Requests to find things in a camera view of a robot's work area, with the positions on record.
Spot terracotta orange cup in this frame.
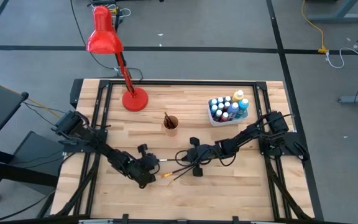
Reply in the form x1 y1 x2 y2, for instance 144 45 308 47
162 114 180 137

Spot white plastic storage bin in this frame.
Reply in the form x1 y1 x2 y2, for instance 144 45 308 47
207 96 250 128

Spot black aluminium table frame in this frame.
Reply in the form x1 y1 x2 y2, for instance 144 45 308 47
50 79 315 224

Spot grey metal floor foot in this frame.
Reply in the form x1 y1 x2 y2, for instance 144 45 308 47
337 95 358 105

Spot black lamp cable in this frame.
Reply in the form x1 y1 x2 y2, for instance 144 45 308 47
70 0 144 81

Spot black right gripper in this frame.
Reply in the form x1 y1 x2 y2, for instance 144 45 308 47
175 136 222 177

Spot white coiled cable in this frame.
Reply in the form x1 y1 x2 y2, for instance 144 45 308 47
109 3 132 18

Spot large yellow paint bottle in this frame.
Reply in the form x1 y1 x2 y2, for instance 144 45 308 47
232 90 245 104

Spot yellow extension cable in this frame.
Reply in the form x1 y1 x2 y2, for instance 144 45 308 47
301 0 329 54

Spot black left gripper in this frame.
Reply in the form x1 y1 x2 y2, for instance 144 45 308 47
128 143 162 189

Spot large sky blue paint bottle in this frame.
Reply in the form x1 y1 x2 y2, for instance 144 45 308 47
237 98 250 118

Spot wide orange-bristle paintbrush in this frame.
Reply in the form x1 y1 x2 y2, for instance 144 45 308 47
161 166 195 179

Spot black table side bracket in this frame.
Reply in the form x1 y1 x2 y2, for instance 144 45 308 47
70 78 84 109

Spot thin yellow floor cable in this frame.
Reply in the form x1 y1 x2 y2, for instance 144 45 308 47
0 74 62 119

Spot red desk lamp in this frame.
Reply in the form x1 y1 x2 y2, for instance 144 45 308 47
85 5 149 113

